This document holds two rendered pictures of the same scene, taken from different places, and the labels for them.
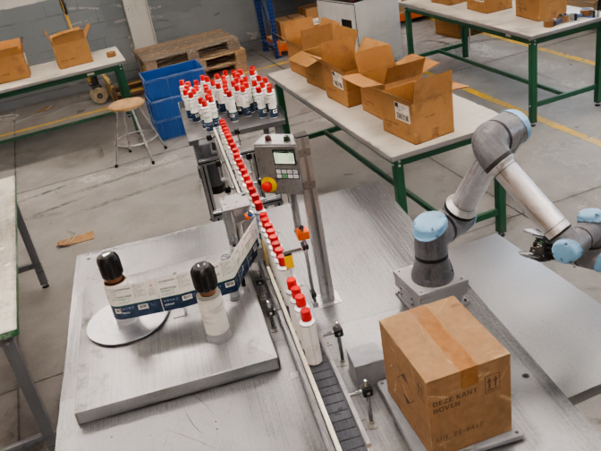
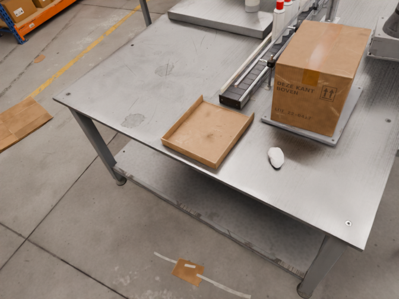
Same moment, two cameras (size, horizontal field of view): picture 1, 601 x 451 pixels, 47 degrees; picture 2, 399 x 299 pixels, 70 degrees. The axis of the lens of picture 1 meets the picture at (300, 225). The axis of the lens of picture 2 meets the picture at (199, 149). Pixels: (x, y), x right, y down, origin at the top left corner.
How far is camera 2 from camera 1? 1.09 m
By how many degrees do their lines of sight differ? 44
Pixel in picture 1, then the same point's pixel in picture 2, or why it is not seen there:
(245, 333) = (264, 13)
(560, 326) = not seen: outside the picture
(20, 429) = not seen: hidden behind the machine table
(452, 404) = (291, 90)
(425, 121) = not seen: outside the picture
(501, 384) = (335, 99)
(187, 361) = (226, 13)
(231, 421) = (215, 48)
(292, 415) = (240, 61)
